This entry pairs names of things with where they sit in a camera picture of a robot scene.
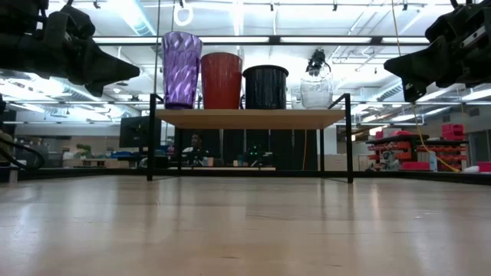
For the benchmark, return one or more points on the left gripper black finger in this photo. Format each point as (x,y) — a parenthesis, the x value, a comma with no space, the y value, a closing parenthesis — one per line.
(103,74)
(103,61)

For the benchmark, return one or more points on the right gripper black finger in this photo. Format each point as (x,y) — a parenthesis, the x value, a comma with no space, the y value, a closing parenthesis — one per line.
(418,57)
(418,74)

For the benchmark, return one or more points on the purple faceted plastic tumbler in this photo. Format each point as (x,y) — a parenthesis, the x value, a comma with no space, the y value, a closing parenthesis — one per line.
(181,73)

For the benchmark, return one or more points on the red mug white inside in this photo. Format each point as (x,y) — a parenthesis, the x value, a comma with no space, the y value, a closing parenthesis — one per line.
(221,82)

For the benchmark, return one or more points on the black mug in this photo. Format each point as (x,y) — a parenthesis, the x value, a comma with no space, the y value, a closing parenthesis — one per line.
(264,69)
(264,92)

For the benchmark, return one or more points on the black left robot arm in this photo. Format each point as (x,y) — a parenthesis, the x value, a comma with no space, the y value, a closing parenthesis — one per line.
(19,50)

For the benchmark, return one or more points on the wooden shelf black metal legs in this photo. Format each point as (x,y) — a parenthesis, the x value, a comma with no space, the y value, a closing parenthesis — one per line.
(249,119)

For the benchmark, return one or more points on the black monitor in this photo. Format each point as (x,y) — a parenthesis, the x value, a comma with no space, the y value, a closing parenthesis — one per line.
(136,132)

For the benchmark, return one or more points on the rack with red bins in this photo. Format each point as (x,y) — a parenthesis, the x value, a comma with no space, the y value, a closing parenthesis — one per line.
(422,151)

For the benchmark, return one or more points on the green potted plant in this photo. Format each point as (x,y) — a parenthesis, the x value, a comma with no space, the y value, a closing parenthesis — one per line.
(83,149)

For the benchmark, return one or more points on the white spray bottle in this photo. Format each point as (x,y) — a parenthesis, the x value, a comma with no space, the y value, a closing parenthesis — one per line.
(433,163)

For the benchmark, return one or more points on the black ceiling fixture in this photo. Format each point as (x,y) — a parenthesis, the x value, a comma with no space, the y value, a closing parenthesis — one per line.
(316,61)

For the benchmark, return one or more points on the red box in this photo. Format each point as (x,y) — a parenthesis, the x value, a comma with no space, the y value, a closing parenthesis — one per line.
(484,166)

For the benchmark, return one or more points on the person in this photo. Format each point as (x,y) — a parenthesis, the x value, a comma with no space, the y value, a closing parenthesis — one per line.
(195,149)

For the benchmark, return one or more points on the black partition panels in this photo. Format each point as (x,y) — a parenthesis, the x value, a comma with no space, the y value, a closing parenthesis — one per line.
(284,149)

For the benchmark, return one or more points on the black aluminium rig frame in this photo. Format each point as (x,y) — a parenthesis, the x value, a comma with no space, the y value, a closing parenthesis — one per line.
(96,175)

